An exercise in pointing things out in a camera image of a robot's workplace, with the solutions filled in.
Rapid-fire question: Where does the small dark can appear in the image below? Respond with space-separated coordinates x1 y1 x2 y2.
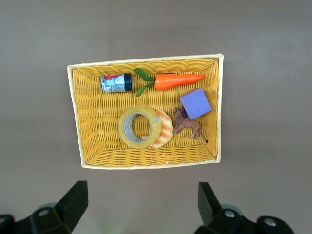
100 73 133 94

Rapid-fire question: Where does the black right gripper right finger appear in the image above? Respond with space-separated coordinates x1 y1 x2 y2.
195 182 296 234

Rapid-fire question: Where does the orange toy carrot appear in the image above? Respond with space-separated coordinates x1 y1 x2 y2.
133 68 206 98

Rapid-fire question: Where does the toy croissant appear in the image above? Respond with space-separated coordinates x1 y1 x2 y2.
140 109 174 149

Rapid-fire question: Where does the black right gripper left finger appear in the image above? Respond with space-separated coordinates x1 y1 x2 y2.
0 180 89 234

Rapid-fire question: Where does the clear packing tape roll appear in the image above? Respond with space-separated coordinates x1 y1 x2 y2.
117 106 163 149

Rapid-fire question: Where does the yellow wicker basket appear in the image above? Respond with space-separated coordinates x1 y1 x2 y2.
67 53 225 170

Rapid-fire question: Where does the brown toy lion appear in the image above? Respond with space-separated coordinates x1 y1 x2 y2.
171 106 209 143

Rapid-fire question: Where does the purple foam cube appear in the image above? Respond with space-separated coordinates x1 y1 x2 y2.
179 88 212 120

